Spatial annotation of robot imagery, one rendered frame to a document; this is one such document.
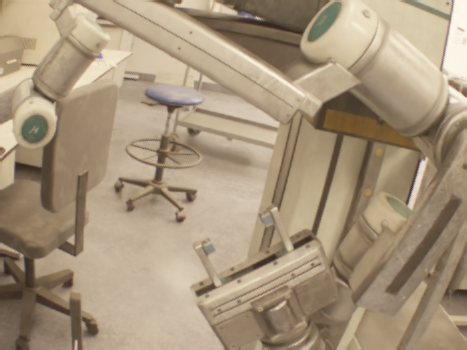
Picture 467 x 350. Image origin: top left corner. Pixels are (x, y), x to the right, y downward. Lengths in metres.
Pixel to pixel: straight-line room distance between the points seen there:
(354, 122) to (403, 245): 0.20
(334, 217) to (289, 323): 0.27
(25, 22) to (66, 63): 2.06
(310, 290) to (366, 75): 0.23
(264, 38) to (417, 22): 0.21
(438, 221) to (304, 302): 0.17
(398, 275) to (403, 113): 0.18
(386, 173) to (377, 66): 0.30
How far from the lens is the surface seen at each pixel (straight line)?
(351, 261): 0.64
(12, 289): 2.05
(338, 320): 0.69
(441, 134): 0.56
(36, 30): 2.97
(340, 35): 0.50
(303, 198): 0.76
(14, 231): 1.71
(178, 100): 2.85
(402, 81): 0.53
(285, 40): 0.68
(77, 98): 1.51
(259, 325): 0.57
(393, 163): 0.79
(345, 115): 0.68
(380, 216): 0.62
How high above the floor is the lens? 1.32
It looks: 20 degrees down
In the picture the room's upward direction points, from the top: 13 degrees clockwise
